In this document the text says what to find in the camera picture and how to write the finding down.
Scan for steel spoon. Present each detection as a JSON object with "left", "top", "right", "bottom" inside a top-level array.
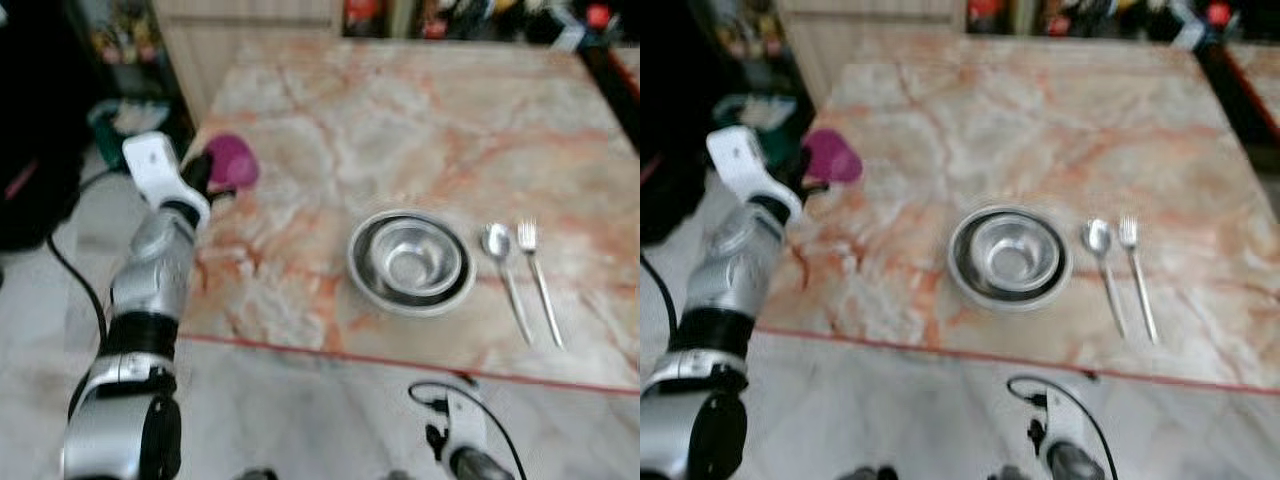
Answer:
[
  {"left": 480, "top": 222, "right": 536, "bottom": 346},
  {"left": 1082, "top": 218, "right": 1129, "bottom": 339}
]

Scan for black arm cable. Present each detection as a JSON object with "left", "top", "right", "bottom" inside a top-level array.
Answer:
[
  {"left": 45, "top": 235, "right": 108, "bottom": 346},
  {"left": 408, "top": 380, "right": 528, "bottom": 480},
  {"left": 1007, "top": 375, "right": 1119, "bottom": 480},
  {"left": 640, "top": 255, "right": 673, "bottom": 346}
]

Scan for round steel plate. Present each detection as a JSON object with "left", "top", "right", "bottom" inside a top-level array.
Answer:
[
  {"left": 347, "top": 208, "right": 478, "bottom": 317},
  {"left": 947, "top": 205, "right": 1073, "bottom": 311}
]

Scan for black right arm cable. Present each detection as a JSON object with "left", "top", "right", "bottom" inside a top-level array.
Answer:
[
  {"left": 408, "top": 380, "right": 528, "bottom": 480},
  {"left": 1007, "top": 375, "right": 1119, "bottom": 480}
]

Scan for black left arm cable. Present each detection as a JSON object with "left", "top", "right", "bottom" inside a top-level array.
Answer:
[
  {"left": 45, "top": 235, "right": 108, "bottom": 346},
  {"left": 640, "top": 255, "right": 673, "bottom": 346}
]

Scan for steel fork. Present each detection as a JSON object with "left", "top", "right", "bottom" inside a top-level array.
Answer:
[
  {"left": 516, "top": 220, "right": 567, "bottom": 351},
  {"left": 1117, "top": 216, "right": 1161, "bottom": 346}
]

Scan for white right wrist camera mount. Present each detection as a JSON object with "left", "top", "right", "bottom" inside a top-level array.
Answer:
[
  {"left": 1040, "top": 385, "right": 1086, "bottom": 446},
  {"left": 440, "top": 385, "right": 488, "bottom": 453}
]

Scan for light wooden cabinet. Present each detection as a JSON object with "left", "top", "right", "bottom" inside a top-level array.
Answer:
[
  {"left": 775, "top": 0, "right": 969, "bottom": 106},
  {"left": 155, "top": 0, "right": 343, "bottom": 126}
]

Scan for green plastic basket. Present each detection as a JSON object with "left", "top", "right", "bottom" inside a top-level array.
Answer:
[
  {"left": 88, "top": 98, "right": 173, "bottom": 166},
  {"left": 712, "top": 93, "right": 801, "bottom": 166}
]

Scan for magenta plastic cup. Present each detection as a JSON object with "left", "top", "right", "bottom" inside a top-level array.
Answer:
[
  {"left": 803, "top": 128, "right": 863, "bottom": 186},
  {"left": 205, "top": 133, "right": 261, "bottom": 193}
]

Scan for large black furniture piece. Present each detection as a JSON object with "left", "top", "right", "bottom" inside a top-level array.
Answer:
[
  {"left": 0, "top": 0, "right": 111, "bottom": 251},
  {"left": 640, "top": 0, "right": 721, "bottom": 246}
]

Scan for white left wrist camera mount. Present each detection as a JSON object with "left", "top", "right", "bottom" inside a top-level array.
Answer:
[
  {"left": 122, "top": 132, "right": 213, "bottom": 226},
  {"left": 706, "top": 126, "right": 803, "bottom": 221}
]

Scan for steel bowl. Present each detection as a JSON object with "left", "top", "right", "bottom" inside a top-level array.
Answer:
[
  {"left": 365, "top": 218, "right": 467, "bottom": 297},
  {"left": 965, "top": 213, "right": 1059, "bottom": 291}
]

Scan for red packet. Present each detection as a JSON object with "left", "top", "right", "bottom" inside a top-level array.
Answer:
[
  {"left": 967, "top": 0, "right": 1006, "bottom": 33},
  {"left": 343, "top": 0, "right": 386, "bottom": 36}
]

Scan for colourful shelf goods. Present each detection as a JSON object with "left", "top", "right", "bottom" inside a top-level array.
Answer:
[
  {"left": 715, "top": 0, "right": 791, "bottom": 61},
  {"left": 85, "top": 0, "right": 166, "bottom": 66}
]

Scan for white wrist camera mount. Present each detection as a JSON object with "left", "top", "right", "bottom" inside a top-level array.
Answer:
[
  {"left": 122, "top": 132, "right": 213, "bottom": 226},
  {"left": 440, "top": 385, "right": 488, "bottom": 453},
  {"left": 1040, "top": 385, "right": 1086, "bottom": 446},
  {"left": 706, "top": 126, "right": 803, "bottom": 221}
]

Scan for black metal bar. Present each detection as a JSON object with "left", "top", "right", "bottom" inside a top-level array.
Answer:
[
  {"left": 575, "top": 40, "right": 641, "bottom": 151},
  {"left": 1195, "top": 45, "right": 1280, "bottom": 141}
]

